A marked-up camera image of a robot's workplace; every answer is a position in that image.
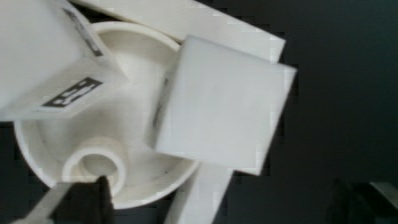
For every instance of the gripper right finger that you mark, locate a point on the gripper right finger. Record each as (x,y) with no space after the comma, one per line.
(362,203)

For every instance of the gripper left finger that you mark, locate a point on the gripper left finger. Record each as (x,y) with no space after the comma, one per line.
(74,204)

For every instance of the white round stool seat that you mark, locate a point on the white round stool seat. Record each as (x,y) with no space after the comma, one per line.
(94,144)

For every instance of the white stool leg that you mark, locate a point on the white stool leg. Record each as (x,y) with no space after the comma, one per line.
(220,106)
(58,72)

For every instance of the white U-shaped fence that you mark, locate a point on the white U-shaped fence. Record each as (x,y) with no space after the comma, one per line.
(185,19)

